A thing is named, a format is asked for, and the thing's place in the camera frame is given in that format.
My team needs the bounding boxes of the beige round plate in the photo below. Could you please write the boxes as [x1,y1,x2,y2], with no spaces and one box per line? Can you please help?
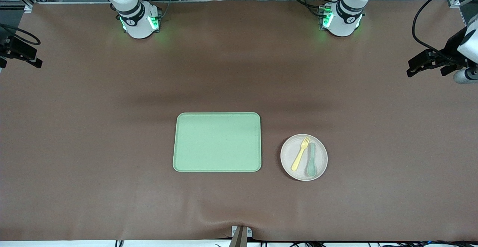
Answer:
[280,134,328,181]

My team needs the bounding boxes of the yellow plastic fork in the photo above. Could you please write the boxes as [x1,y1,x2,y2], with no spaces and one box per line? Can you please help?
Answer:
[291,136,311,172]

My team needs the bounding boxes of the grey-green plastic spoon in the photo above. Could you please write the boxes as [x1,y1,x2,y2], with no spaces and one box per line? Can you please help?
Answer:
[306,142,317,177]

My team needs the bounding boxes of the brown table mat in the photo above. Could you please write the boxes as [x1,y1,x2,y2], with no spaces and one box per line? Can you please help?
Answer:
[0,0,478,242]

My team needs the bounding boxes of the light green rectangular tray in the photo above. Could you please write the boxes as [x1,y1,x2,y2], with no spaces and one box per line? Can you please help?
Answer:
[173,112,262,173]

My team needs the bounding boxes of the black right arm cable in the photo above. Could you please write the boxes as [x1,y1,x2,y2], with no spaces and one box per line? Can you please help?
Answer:
[0,24,41,46]

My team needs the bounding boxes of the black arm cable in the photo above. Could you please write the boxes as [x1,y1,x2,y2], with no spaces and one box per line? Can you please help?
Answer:
[0,24,41,46]
[412,0,478,67]

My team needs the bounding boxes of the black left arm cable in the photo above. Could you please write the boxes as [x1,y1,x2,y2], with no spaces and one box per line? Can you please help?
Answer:
[412,0,478,67]

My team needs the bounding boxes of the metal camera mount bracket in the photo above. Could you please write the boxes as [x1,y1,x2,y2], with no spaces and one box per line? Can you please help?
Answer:
[231,225,253,247]

